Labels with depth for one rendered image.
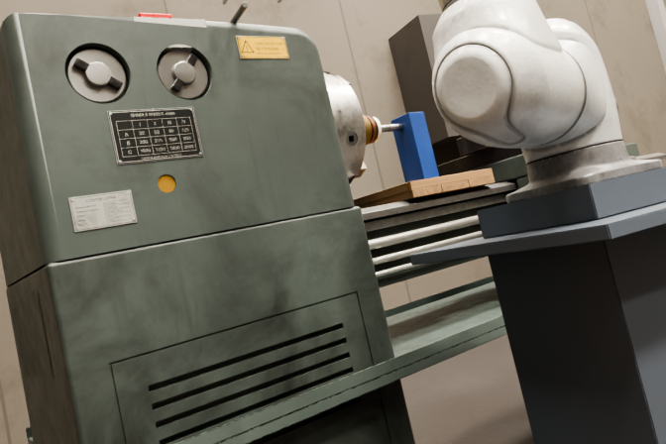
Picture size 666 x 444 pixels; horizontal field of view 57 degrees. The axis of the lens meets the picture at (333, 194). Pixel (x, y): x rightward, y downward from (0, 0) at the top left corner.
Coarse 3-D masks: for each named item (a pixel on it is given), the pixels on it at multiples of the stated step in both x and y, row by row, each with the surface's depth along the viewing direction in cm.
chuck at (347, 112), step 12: (324, 72) 151; (336, 84) 144; (348, 84) 146; (336, 96) 141; (348, 96) 143; (336, 108) 139; (348, 108) 141; (360, 108) 143; (336, 120) 138; (348, 120) 140; (360, 120) 142; (348, 132) 140; (360, 132) 142; (360, 144) 143; (348, 156) 142; (360, 156) 144; (348, 168) 144; (360, 168) 146
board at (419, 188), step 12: (420, 180) 146; (432, 180) 149; (444, 180) 151; (456, 180) 153; (468, 180) 156; (480, 180) 158; (492, 180) 161; (384, 192) 152; (396, 192) 148; (408, 192) 145; (420, 192) 145; (432, 192) 148; (444, 192) 154; (360, 204) 161; (372, 204) 157
